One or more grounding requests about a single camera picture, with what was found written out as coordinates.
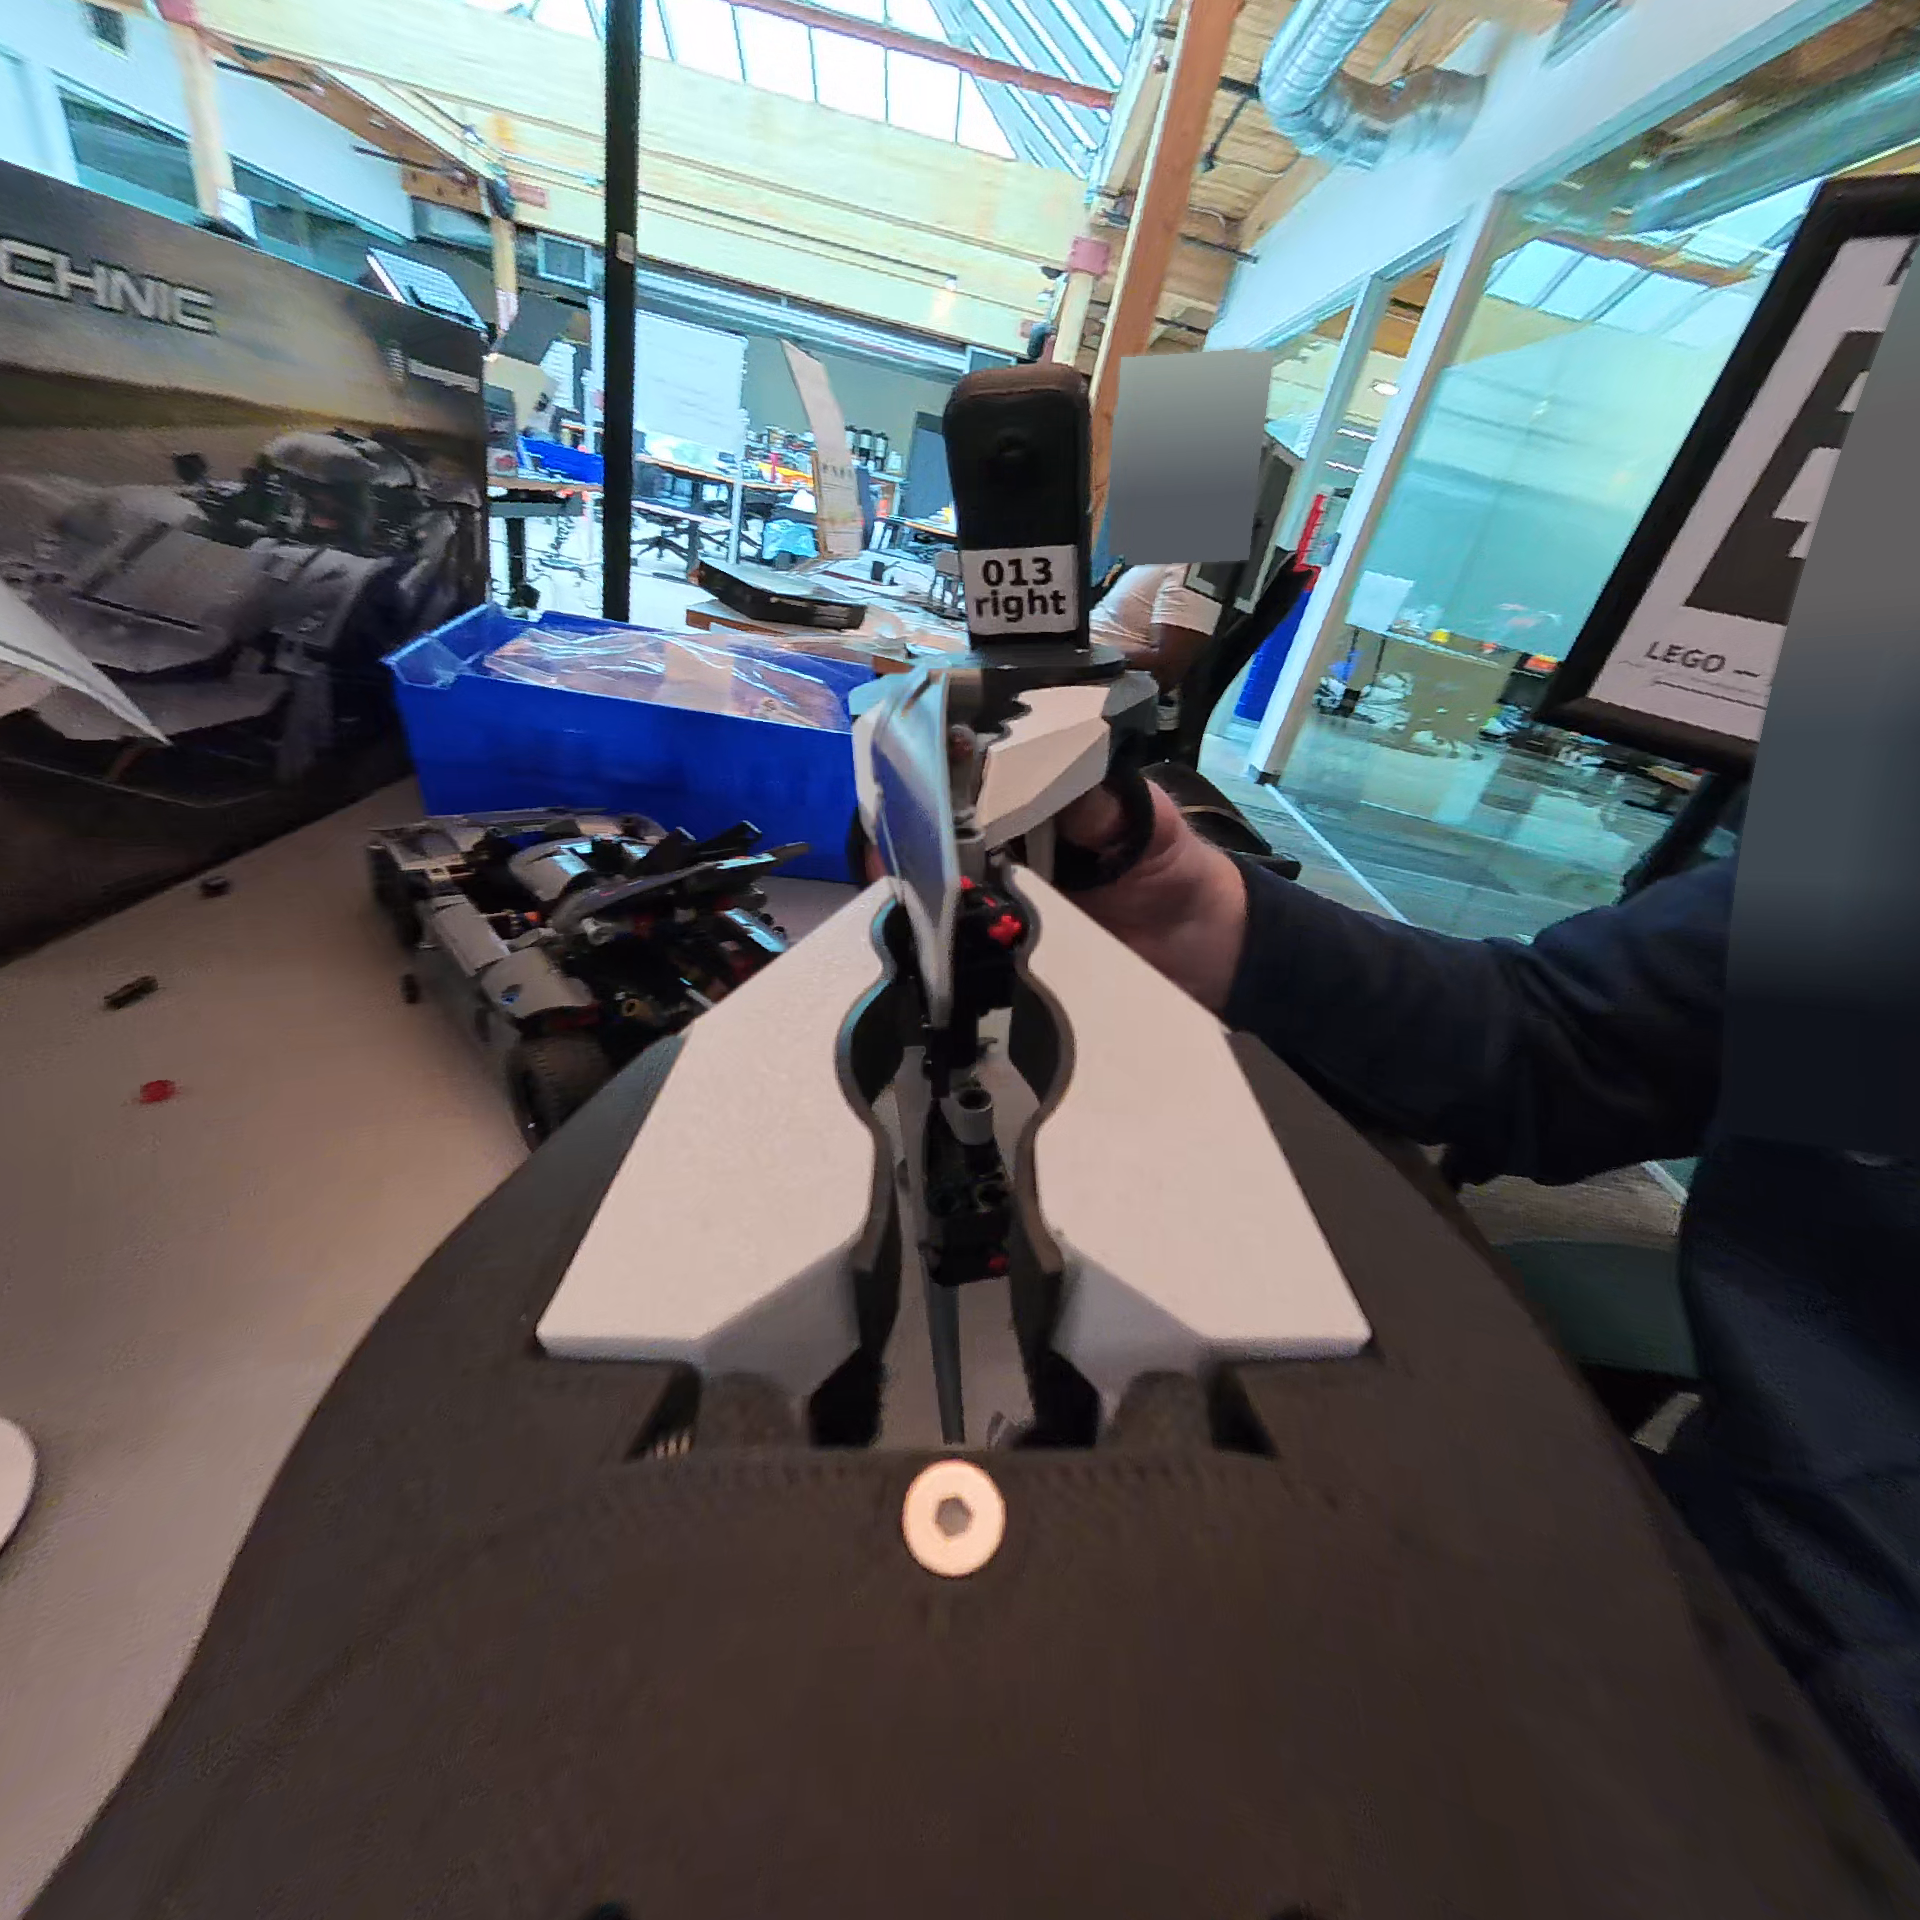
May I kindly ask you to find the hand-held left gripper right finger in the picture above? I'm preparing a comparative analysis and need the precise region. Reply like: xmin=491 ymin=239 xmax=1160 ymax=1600
xmin=1017 ymin=866 xmax=1374 ymax=1414

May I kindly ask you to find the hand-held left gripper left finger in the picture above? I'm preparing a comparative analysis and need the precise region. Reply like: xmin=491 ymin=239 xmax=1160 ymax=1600
xmin=532 ymin=877 xmax=903 ymax=1414

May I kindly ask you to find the small lego technic sub-assembly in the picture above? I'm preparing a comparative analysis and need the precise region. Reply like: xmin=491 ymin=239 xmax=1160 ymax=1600
xmin=851 ymin=667 xmax=1040 ymax=1442

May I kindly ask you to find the grey lego car model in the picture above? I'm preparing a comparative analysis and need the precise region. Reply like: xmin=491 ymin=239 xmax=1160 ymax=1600
xmin=367 ymin=808 xmax=789 ymax=1149

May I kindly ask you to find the person's right forearm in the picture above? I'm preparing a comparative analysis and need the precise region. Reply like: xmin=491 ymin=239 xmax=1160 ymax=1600
xmin=1223 ymin=854 xmax=1742 ymax=1185

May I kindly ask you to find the dark lego set box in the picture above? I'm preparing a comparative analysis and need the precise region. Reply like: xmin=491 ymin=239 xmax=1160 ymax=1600
xmin=0 ymin=158 xmax=489 ymax=962

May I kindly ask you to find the lego instruction booklet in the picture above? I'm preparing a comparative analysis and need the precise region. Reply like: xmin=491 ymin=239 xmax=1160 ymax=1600
xmin=0 ymin=575 xmax=166 ymax=752

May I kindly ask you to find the person's right hand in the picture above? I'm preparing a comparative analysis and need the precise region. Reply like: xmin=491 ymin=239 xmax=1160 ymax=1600
xmin=1048 ymin=779 xmax=1253 ymax=1011

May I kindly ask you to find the black flat box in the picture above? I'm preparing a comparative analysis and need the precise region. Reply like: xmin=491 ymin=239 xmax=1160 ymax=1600
xmin=696 ymin=554 xmax=872 ymax=633

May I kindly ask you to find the clear plastic bag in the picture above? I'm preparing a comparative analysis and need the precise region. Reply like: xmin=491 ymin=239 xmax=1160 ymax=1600
xmin=486 ymin=622 xmax=879 ymax=735

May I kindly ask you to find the blue plastic bin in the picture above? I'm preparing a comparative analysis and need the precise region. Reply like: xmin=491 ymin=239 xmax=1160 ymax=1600
xmin=382 ymin=608 xmax=879 ymax=887

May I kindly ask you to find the teal office chair seat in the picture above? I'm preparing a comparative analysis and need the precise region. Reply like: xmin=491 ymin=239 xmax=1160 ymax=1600
xmin=1486 ymin=1200 xmax=1711 ymax=1383

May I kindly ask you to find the black pole with finned disc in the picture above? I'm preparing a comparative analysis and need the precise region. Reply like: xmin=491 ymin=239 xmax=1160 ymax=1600
xmin=598 ymin=0 xmax=644 ymax=623

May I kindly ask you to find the black white marker sign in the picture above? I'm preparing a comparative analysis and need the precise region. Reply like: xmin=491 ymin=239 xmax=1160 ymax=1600
xmin=1535 ymin=176 xmax=1920 ymax=775

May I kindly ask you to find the silver ventilation duct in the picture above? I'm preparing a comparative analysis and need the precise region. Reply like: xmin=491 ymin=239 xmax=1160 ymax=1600
xmin=1260 ymin=0 xmax=1487 ymax=167

